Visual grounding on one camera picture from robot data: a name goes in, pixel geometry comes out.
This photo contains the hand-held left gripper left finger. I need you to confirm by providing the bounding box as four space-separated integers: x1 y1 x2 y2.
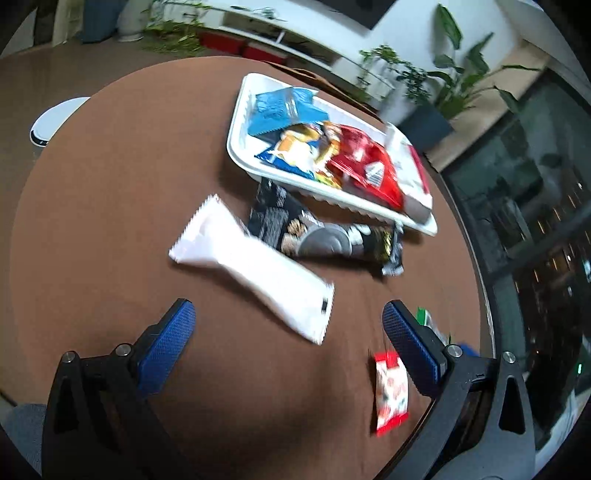
41 298 197 480

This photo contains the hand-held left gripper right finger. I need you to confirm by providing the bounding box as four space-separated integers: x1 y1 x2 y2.
381 299 536 480

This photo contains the orange green chip bag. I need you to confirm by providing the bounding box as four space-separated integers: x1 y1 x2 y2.
416 307 451 346

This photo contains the small red white packet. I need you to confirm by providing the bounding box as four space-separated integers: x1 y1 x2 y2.
373 351 410 438

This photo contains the plain white snack packet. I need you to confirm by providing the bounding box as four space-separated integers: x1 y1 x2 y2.
168 194 335 345

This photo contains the black snack packet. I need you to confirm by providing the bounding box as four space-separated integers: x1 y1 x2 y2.
247 178 404 278

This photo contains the long red white packet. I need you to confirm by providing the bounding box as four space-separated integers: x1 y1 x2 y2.
385 122 435 223

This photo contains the bright red snack packet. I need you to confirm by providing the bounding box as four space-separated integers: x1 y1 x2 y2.
325 124 404 210

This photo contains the white plastic tray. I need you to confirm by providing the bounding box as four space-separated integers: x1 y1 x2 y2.
226 73 438 237

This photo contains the light blue snack packet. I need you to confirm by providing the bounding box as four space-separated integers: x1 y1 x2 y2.
248 87 326 138

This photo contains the glass sliding door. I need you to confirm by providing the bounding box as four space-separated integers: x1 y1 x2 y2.
438 69 591 416

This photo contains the large leafy plant dark pot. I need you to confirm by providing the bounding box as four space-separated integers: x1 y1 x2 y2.
399 4 541 151

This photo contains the blue bread packet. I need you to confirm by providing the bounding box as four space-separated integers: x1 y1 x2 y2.
256 122 342 178

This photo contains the bushy plant white pot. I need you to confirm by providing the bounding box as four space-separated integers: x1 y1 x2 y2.
379 55 430 123

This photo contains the brown wooden chair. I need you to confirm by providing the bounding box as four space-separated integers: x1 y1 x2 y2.
272 62 384 121

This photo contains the trailing green plant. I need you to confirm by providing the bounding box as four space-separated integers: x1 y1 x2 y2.
358 45 398 100
141 0 218 54

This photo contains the red storage box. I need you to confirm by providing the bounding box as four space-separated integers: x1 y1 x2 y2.
201 31 245 54

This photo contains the small plant white pot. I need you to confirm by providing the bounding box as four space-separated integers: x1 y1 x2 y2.
117 0 155 42

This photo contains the white television cabinet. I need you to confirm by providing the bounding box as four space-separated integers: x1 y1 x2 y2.
185 0 365 70

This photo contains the black television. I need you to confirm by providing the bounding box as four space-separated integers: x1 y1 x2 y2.
318 0 398 31

